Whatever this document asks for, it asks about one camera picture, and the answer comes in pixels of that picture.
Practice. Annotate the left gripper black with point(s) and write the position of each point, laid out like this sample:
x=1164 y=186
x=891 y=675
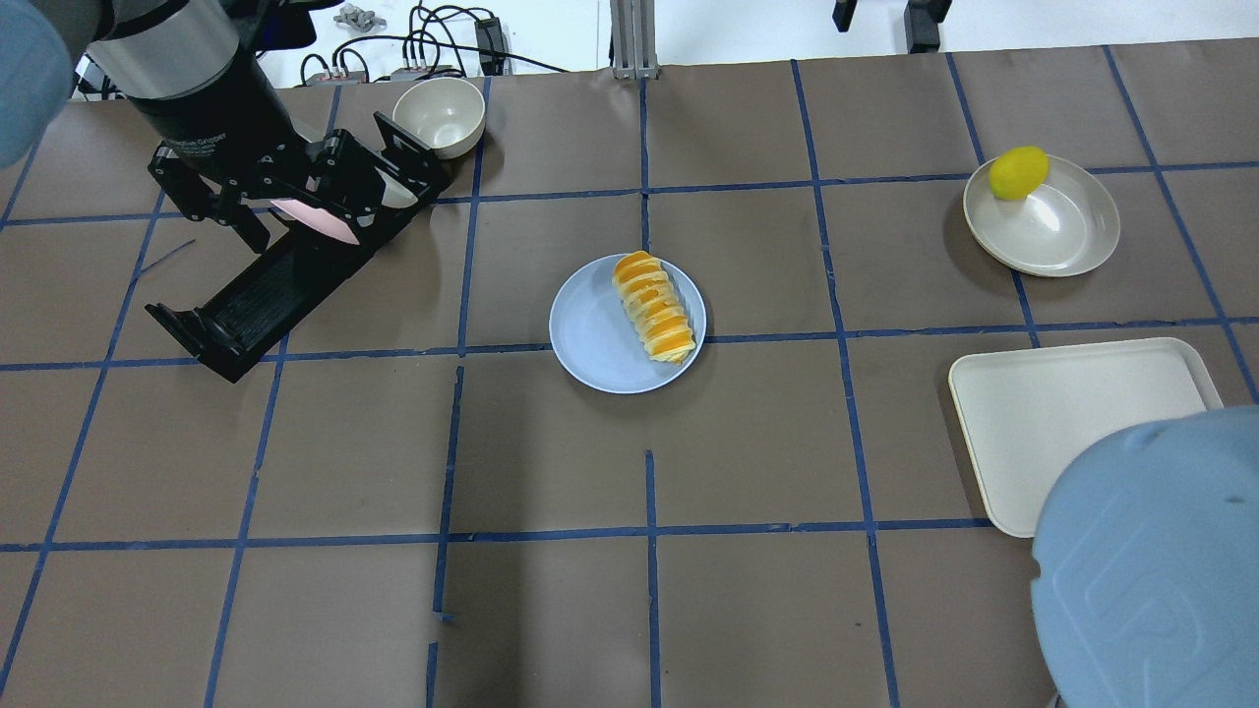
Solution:
x=218 y=120

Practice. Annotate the blue plate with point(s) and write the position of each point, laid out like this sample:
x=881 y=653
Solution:
x=595 y=341

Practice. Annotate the yellow orange bread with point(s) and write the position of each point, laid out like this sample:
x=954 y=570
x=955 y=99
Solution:
x=654 y=307

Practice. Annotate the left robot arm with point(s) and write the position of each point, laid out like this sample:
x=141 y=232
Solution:
x=225 y=137

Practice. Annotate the pink plate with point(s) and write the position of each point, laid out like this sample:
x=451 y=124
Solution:
x=319 y=219

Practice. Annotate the cream round plate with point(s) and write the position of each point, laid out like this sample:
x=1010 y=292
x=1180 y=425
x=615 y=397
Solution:
x=1068 y=226

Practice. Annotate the black dish rack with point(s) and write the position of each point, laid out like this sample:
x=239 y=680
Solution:
x=232 y=331

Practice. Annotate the cream bowl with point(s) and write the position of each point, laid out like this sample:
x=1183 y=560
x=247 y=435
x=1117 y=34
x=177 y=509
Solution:
x=447 y=114

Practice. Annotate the black power adapter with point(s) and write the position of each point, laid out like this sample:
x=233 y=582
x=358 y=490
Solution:
x=922 y=20

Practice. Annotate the yellow lemon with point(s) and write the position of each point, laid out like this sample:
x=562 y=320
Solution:
x=1015 y=174

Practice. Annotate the cream rectangular tray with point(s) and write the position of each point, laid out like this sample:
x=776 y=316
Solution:
x=1025 y=415

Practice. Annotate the aluminium frame post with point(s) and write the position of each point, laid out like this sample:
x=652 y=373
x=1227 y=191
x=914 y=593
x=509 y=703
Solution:
x=633 y=40

